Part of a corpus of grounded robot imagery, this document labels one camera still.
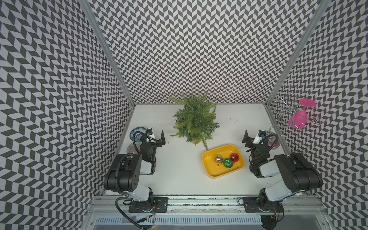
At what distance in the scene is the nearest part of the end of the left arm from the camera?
708 mm

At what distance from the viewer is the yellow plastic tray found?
85cm

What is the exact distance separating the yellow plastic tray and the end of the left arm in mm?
263
